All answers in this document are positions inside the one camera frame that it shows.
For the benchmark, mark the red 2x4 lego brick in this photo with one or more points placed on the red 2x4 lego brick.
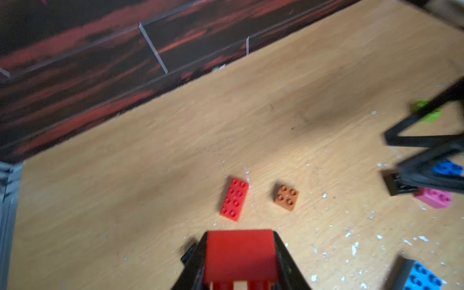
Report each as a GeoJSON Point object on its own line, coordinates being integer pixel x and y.
{"type": "Point", "coordinates": [235, 199]}

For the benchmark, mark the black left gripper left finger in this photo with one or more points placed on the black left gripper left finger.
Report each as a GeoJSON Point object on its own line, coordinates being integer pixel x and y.
{"type": "Point", "coordinates": [193, 260]}

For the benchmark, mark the black 2x2 lego brick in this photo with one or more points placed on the black 2x2 lego brick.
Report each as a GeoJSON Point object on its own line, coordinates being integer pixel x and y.
{"type": "Point", "coordinates": [396, 187]}

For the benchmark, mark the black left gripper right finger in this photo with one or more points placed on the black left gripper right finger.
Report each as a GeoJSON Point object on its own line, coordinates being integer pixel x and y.
{"type": "Point", "coordinates": [290, 277]}

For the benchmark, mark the dark blue lego brick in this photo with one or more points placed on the dark blue lego brick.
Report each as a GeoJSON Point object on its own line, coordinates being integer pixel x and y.
{"type": "Point", "coordinates": [447, 167]}

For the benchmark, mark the pink lego brick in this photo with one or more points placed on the pink lego brick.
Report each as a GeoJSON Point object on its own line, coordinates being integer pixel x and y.
{"type": "Point", "coordinates": [437, 199]}

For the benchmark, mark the brown 2x2 lego brick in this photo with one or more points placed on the brown 2x2 lego brick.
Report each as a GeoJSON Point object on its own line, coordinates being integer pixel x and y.
{"type": "Point", "coordinates": [286, 197]}

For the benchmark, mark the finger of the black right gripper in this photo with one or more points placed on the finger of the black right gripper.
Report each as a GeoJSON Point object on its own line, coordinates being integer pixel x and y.
{"type": "Point", "coordinates": [418, 169]}
{"type": "Point", "coordinates": [454, 93]}

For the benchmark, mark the light blue lego plate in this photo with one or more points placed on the light blue lego plate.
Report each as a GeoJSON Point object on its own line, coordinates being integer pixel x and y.
{"type": "Point", "coordinates": [414, 276]}

